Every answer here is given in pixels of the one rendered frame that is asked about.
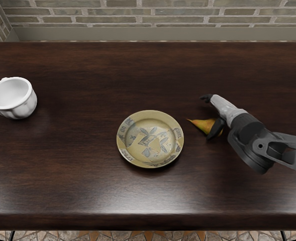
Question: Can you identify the white ceramic mug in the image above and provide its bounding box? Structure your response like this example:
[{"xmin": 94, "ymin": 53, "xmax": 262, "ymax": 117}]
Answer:
[{"xmin": 0, "ymin": 77, "xmax": 38, "ymax": 119}]

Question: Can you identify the patterned beige ceramic plate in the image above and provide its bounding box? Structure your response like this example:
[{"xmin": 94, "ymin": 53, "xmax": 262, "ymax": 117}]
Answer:
[{"xmin": 116, "ymin": 109, "xmax": 184, "ymax": 169}]

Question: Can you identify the yellow-green pear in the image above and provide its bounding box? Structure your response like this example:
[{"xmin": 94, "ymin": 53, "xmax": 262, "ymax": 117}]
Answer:
[{"xmin": 186, "ymin": 117, "xmax": 224, "ymax": 138}]

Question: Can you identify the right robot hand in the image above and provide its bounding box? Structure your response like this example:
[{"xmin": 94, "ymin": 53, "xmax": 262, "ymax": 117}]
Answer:
[{"xmin": 200, "ymin": 93, "xmax": 247, "ymax": 142}]

